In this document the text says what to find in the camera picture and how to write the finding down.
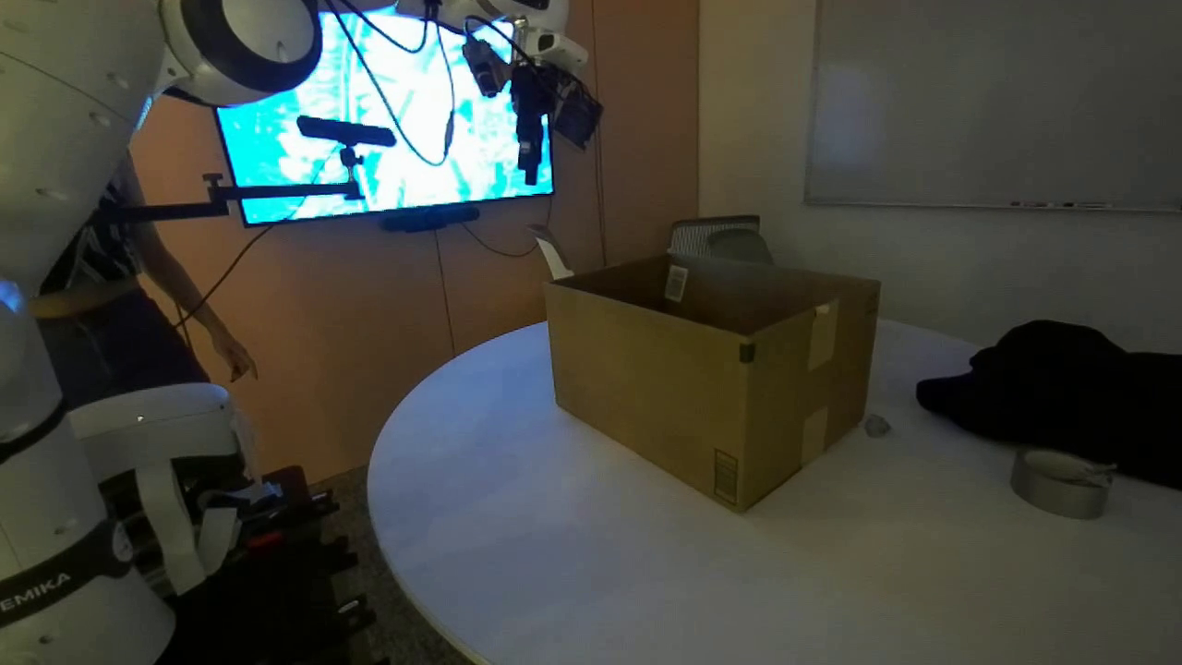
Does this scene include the black stereo camera bar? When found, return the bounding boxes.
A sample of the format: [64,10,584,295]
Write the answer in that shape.
[291,116,403,152]

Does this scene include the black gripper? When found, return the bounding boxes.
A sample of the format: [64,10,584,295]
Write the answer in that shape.
[505,58,554,190]

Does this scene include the wall-mounted TV screen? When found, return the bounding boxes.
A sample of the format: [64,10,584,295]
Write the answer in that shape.
[212,0,563,234]

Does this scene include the open cardboard box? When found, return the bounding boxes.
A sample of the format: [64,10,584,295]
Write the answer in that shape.
[542,251,883,514]

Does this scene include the wall whiteboard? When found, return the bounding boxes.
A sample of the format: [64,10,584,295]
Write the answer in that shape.
[804,0,1182,218]

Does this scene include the black wall-mounted device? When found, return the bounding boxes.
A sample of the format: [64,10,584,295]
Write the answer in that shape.
[551,81,605,152]

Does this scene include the black cloth bundle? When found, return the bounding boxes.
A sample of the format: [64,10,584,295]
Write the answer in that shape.
[911,319,1182,491]

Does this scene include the grey tape roll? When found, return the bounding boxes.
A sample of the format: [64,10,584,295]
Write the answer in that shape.
[1009,448,1119,520]

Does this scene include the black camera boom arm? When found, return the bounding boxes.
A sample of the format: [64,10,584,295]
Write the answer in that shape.
[115,143,372,230]

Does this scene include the person's hand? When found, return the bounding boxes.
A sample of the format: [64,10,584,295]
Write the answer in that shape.
[218,337,264,385]

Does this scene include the black robot stand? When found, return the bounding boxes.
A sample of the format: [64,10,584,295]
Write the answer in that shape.
[159,461,381,665]

